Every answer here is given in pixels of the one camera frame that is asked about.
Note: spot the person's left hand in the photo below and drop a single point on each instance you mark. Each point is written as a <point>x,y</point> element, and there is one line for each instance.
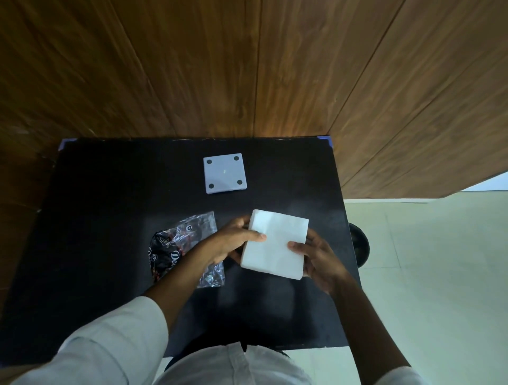
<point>226,244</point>

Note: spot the person's right hand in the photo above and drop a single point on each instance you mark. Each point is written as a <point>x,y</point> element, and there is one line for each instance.
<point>322,263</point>

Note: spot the person's left thumb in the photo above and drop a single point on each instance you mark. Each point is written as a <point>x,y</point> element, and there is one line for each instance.
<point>253,237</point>

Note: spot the person's right thumb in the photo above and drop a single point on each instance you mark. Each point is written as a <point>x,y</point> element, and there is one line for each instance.
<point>297,248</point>

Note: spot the stack of white paper napkins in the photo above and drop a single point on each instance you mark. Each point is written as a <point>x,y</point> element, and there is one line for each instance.
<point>276,244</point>

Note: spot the person's right forearm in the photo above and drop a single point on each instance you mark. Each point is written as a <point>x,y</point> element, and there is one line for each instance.
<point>367,327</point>

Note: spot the person's left forearm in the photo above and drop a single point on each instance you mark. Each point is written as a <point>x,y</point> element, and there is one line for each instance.
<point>180,281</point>

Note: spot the black round stool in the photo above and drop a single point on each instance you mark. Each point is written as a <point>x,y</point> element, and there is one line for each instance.
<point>359,246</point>

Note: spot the white square napkin holder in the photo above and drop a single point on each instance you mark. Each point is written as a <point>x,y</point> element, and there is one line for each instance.
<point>224,173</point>

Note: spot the clear printed plastic wrapper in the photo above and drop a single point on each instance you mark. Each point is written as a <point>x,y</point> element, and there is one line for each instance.
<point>180,246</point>

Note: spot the black tablecloth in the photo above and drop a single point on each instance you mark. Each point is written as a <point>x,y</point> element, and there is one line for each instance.
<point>166,190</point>

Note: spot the person's white shirt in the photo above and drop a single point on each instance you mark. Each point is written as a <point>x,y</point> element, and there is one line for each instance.
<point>158,349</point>

